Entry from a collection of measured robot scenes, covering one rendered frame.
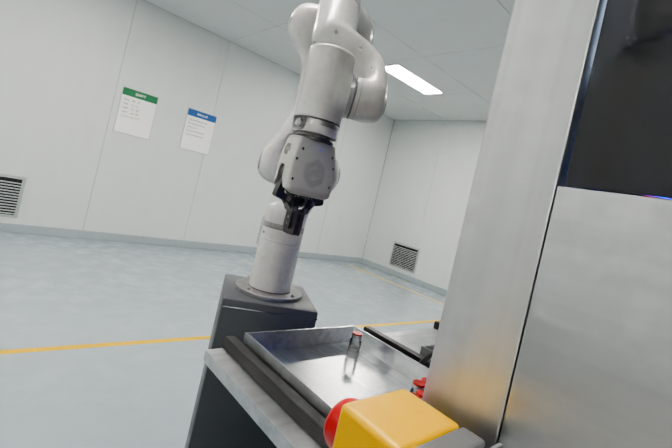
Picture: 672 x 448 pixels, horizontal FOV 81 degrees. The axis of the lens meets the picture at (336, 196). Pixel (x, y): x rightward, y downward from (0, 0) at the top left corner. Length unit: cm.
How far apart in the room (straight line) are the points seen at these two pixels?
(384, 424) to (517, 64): 28
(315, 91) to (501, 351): 50
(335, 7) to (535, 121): 60
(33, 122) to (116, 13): 154
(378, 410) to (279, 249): 82
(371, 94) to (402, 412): 52
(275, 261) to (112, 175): 453
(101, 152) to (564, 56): 530
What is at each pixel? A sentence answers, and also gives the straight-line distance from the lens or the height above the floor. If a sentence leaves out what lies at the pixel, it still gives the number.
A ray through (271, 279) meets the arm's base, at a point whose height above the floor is 91.
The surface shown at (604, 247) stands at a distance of 31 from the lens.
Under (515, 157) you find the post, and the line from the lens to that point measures 33.
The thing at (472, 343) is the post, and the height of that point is 108.
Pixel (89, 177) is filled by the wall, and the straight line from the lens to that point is 547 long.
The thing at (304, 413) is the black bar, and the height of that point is 90.
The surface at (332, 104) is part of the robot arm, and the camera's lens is 68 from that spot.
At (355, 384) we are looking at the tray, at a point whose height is 88.
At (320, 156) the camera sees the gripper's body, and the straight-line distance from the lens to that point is 69.
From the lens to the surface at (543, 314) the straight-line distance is 32.
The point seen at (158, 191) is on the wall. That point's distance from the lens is 566.
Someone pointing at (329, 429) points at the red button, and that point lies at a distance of 34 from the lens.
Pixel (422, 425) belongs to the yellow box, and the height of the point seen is 103.
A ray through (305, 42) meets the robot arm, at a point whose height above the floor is 154.
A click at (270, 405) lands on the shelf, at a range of 59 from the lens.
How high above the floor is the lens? 117
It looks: level
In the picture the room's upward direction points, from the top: 13 degrees clockwise
